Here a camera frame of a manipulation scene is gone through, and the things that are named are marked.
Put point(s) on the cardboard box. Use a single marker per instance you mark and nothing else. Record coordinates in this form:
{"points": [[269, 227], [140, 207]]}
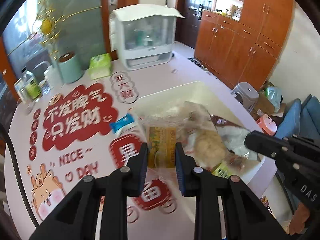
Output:
{"points": [[262, 105]]}

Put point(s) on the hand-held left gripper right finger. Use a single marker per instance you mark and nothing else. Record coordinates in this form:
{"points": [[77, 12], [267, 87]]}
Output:
{"points": [[180, 170]]}

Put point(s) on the mint green canister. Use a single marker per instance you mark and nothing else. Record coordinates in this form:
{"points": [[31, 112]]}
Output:
{"points": [[70, 68]]}

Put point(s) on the pink plastic stool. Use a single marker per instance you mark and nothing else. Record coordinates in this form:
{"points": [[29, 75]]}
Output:
{"points": [[267, 125]]}

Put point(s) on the clear printed pastry packet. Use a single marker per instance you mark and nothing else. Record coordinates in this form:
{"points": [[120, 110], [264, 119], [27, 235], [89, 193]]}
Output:
{"points": [[161, 147]]}

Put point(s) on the row of shoes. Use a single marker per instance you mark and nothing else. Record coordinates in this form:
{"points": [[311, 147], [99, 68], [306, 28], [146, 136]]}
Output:
{"points": [[200, 65]]}

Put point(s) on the large gold flower ornament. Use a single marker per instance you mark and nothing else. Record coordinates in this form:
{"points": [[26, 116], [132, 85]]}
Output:
{"points": [[46, 26]]}

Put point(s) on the clear bottle green label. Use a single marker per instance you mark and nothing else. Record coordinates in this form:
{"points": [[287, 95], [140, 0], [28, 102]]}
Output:
{"points": [[32, 87]]}

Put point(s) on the blue white snack packet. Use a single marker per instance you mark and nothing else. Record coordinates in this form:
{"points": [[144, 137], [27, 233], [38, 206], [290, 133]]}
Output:
{"points": [[123, 125]]}

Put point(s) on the green plastic bag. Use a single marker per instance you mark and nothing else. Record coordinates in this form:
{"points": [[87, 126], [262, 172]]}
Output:
{"points": [[273, 96]]}

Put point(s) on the white squeeze bottle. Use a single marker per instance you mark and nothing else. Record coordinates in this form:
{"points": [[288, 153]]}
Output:
{"points": [[53, 78]]}

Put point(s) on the green tissue pack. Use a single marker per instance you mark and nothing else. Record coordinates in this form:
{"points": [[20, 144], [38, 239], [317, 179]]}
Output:
{"points": [[100, 66]]}

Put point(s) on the blue sofa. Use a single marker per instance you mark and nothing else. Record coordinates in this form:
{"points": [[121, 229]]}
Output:
{"points": [[297, 120]]}

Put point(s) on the person's right hand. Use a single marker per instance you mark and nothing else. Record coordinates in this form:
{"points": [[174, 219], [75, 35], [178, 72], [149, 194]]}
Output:
{"points": [[301, 217]]}

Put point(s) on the white countertop dish cabinet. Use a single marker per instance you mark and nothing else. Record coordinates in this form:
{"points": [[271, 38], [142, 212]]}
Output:
{"points": [[142, 42]]}

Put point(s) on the wood framed glass door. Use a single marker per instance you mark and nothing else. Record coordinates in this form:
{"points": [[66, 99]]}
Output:
{"points": [[82, 5]]}

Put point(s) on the dark brown snack packet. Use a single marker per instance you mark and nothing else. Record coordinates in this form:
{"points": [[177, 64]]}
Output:
{"points": [[221, 121]]}

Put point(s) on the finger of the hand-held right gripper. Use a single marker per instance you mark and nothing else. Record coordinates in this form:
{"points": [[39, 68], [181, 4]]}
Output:
{"points": [[265, 148], [267, 138]]}

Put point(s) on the grey plastic stool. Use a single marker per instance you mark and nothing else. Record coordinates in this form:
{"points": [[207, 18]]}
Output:
{"points": [[246, 95]]}

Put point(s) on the small glass cup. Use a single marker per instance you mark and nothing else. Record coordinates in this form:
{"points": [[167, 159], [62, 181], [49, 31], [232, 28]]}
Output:
{"points": [[45, 87]]}

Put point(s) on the dark wooden door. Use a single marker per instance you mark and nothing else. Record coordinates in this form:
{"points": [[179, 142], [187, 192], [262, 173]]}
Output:
{"points": [[187, 17]]}

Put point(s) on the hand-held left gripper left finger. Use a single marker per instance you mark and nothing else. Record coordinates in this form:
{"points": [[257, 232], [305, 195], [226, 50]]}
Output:
{"points": [[141, 170]]}

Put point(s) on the clear packet yellow pastry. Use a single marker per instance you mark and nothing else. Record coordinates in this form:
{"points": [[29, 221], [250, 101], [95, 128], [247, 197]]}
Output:
{"points": [[208, 146]]}

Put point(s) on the brown wooden wall cabinet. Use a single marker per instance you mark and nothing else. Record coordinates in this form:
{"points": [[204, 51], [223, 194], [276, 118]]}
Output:
{"points": [[237, 35]]}

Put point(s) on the white plastic bin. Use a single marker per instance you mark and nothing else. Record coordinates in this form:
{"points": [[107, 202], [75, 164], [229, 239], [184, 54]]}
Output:
{"points": [[165, 97]]}

